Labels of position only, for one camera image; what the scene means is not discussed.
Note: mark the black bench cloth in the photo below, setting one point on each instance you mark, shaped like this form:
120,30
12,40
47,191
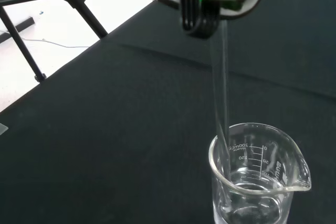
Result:
105,129

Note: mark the clear 200 ml glass beaker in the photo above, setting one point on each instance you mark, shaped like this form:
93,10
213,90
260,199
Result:
262,200

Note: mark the small clear plastic piece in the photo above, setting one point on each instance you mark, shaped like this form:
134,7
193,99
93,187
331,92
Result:
2,129

